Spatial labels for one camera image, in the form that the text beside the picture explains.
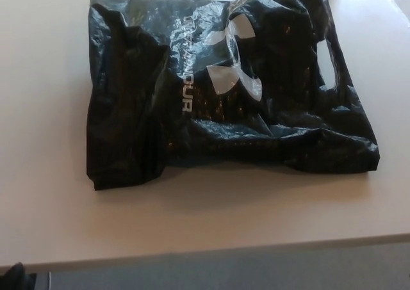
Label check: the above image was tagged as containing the black Under Armour plastic bag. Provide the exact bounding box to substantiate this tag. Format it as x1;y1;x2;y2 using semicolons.
83;0;382;191

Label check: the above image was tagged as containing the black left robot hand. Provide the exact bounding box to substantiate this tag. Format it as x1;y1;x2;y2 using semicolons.
0;262;37;290

